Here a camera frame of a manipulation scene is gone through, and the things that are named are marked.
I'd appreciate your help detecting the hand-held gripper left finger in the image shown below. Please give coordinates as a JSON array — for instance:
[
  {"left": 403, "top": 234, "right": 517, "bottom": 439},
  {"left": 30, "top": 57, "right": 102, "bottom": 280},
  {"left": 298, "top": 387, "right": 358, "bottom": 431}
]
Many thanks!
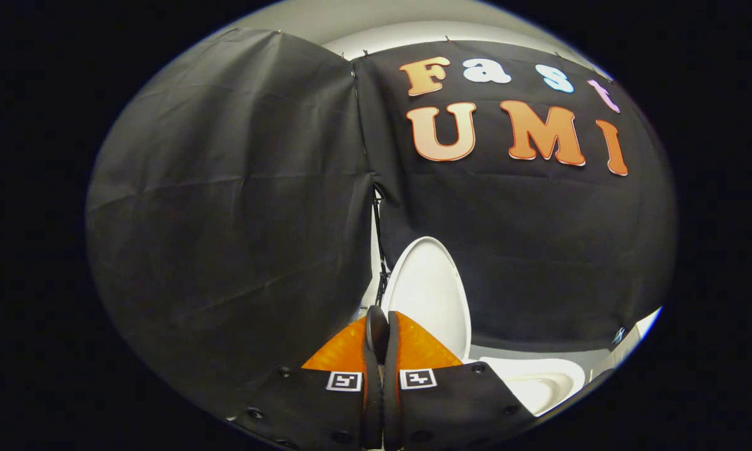
[{"left": 229, "top": 316, "right": 384, "bottom": 450}]

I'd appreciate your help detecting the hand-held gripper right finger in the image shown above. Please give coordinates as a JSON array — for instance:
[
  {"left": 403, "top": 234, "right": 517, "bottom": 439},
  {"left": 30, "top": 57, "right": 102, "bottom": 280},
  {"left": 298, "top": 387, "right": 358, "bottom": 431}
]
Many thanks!
[{"left": 382, "top": 311, "right": 538, "bottom": 450}]

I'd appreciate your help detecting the black lid lifting handle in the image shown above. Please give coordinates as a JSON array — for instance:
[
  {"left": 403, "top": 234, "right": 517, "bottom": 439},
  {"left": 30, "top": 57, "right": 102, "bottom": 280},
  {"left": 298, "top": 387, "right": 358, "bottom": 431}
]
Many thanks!
[{"left": 366, "top": 305, "right": 390, "bottom": 365}]

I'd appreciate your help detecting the black backdrop cloth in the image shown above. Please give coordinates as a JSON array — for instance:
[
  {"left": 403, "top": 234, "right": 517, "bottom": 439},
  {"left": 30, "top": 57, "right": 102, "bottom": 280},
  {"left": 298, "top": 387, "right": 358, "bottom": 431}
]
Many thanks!
[{"left": 86, "top": 28, "right": 677, "bottom": 422}]

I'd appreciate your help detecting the thin black stand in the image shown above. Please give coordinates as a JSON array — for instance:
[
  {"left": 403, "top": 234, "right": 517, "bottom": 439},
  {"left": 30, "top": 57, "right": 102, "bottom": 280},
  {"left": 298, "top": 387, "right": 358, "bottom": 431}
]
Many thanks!
[{"left": 372, "top": 184, "right": 392, "bottom": 308}]

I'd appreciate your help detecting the white table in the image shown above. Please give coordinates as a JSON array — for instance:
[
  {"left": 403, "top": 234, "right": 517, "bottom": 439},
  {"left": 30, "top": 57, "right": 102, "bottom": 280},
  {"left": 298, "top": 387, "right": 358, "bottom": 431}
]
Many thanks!
[{"left": 591, "top": 306, "right": 663, "bottom": 380}]

